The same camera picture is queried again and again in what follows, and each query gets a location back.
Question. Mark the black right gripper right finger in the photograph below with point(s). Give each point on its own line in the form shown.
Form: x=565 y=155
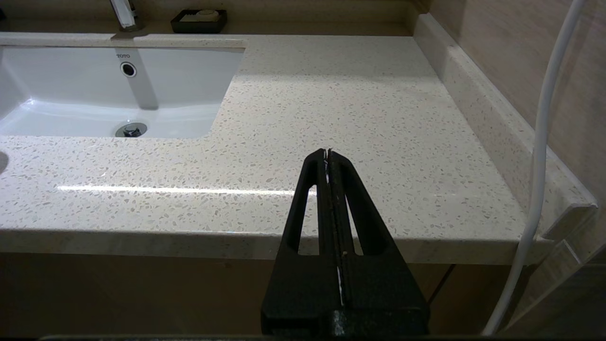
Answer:
x=383 y=289

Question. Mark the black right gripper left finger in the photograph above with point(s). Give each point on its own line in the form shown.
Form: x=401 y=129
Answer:
x=303 y=289

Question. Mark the wooden vanity cabinet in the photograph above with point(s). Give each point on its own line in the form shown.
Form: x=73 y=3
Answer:
x=142 y=293

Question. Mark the beige stone backsplash strip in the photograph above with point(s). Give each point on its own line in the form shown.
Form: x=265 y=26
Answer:
x=492 y=123

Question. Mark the chrome sink drain stopper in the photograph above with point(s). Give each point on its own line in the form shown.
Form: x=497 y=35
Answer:
x=131 y=130

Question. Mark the black soap dish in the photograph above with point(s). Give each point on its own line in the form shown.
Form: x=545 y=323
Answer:
x=182 y=26

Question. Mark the beige soap bar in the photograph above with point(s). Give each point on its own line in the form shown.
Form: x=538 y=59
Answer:
x=208 y=14

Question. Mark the white ceramic sink basin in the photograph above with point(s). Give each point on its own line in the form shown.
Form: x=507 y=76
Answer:
x=71 y=94

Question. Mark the chrome sink faucet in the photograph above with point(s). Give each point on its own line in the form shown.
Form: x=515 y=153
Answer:
x=125 y=16

